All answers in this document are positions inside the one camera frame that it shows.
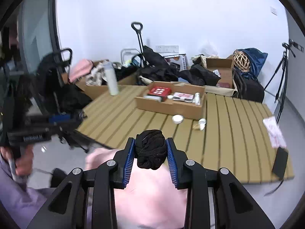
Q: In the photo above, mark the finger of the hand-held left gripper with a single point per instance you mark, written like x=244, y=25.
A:
x=62, y=119

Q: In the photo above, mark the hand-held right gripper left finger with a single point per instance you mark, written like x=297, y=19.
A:
x=128, y=162

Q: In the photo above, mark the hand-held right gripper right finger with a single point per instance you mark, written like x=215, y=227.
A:
x=172, y=162

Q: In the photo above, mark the black sock ball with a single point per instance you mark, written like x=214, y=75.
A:
x=150, y=149

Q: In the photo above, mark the clear plastic box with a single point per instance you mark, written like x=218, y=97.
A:
x=183, y=97

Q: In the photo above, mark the white squeeze bottle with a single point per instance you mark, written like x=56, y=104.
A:
x=197, y=99

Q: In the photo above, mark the red printed box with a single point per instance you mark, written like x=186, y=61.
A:
x=158, y=93

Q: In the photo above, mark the person's left forearm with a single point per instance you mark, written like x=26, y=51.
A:
x=19, y=200

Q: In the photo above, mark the person's left hand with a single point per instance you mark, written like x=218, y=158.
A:
x=23, y=162

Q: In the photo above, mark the black folding cart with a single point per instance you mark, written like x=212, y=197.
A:
x=59, y=88

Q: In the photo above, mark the small golden block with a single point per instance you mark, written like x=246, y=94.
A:
x=195, y=126

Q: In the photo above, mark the pink jacket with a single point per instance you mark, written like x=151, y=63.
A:
x=147, y=202

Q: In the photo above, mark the cardboard box with clothes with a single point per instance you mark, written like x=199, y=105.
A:
x=100, y=91

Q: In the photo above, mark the small white cap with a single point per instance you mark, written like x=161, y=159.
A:
x=202, y=124

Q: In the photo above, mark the pink cloth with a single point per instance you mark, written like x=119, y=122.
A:
x=81, y=69

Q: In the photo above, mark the beige cloth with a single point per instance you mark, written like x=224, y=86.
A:
x=96, y=75

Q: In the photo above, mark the white thermos bottle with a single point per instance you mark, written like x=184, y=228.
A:
x=112, y=81

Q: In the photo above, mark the folding slatted table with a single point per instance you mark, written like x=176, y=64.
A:
x=233, y=133

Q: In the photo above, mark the black cloth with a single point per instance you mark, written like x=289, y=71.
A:
x=200, y=75

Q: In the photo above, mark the black bag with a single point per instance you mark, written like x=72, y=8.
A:
x=157, y=66

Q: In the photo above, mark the printed keyboard box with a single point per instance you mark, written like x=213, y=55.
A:
x=176, y=59

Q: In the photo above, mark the large cardboard box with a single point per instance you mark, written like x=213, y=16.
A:
x=221, y=71

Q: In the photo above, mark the pink printed paper packets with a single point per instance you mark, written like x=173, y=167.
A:
x=274, y=131

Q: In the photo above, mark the black suitcase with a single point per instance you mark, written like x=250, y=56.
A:
x=250, y=88

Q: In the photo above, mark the black smartphone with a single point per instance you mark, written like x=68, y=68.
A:
x=280, y=163

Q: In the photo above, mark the white plastic bag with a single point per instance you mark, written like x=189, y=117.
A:
x=211, y=49

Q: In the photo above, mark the woven rattan ball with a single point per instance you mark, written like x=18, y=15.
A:
x=241, y=60

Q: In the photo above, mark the dark blue bag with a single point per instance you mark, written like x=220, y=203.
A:
x=258, y=62

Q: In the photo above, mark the white metal frame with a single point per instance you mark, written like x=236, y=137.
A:
x=128, y=53

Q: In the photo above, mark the white wall outlet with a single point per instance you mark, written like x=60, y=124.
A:
x=167, y=48

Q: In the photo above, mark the black camera tripod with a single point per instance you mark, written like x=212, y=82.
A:
x=283, y=76

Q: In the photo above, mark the white wall switch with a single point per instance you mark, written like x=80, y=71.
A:
x=274, y=10

